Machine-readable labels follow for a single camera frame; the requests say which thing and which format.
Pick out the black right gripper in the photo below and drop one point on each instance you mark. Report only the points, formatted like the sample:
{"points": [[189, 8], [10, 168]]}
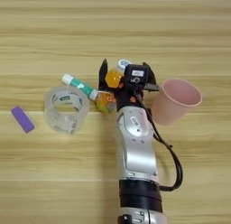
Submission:
{"points": [[126, 96]]}

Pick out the orange juice bottle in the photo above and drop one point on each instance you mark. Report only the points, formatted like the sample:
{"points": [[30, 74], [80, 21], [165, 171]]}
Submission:
{"points": [[113, 77]]}

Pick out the pink plastic cup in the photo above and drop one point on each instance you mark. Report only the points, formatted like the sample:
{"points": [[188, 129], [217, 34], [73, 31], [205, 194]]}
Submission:
{"points": [[177, 102]]}

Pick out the clear tape roll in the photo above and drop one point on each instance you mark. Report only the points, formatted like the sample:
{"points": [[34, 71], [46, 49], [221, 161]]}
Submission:
{"points": [[49, 113]]}

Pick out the purple eraser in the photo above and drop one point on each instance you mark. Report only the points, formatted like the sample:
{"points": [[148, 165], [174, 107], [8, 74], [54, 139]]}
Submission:
{"points": [[22, 119]]}

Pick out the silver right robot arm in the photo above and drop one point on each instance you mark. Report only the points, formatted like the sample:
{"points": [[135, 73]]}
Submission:
{"points": [[136, 143]]}

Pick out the black box with white label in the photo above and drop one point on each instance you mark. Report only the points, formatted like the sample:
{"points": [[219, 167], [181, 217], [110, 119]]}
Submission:
{"points": [[136, 74]]}

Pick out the green white glue stick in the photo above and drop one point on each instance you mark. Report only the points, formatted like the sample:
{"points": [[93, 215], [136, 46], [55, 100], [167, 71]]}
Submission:
{"points": [[78, 84]]}

